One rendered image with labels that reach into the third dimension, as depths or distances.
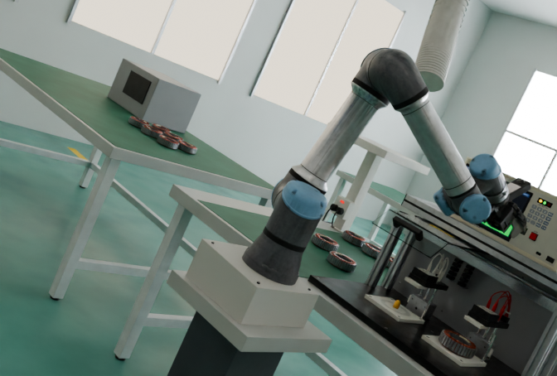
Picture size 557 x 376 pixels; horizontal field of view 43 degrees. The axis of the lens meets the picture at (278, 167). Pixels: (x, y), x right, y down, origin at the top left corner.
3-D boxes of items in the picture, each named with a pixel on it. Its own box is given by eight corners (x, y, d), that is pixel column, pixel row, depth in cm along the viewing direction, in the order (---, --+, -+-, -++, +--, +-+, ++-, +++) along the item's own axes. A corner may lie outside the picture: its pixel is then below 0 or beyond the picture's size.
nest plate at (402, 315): (398, 321, 215) (399, 318, 215) (364, 297, 226) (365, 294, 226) (423, 324, 226) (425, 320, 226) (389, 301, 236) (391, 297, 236)
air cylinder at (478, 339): (481, 359, 215) (490, 344, 214) (462, 346, 220) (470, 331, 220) (489, 360, 219) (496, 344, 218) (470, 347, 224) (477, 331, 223)
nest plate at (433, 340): (460, 366, 199) (462, 363, 198) (420, 338, 209) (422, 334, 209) (485, 367, 209) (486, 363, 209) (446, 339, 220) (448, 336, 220)
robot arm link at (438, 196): (438, 200, 183) (474, 177, 182) (428, 191, 194) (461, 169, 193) (454, 224, 184) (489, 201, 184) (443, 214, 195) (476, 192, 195)
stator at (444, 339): (460, 359, 201) (466, 348, 201) (430, 338, 209) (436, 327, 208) (478, 359, 209) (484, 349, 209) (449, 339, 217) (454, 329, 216)
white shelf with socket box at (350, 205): (341, 248, 296) (387, 151, 291) (286, 212, 322) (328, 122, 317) (387, 258, 321) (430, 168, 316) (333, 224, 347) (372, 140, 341)
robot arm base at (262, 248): (263, 280, 167) (281, 244, 166) (231, 250, 179) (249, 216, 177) (306, 288, 177) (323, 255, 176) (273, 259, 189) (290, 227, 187)
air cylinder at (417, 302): (422, 319, 232) (428, 304, 231) (404, 307, 237) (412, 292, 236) (429, 320, 235) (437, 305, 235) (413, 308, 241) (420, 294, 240)
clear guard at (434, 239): (429, 257, 203) (438, 239, 203) (371, 223, 220) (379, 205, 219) (481, 270, 227) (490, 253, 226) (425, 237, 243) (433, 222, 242)
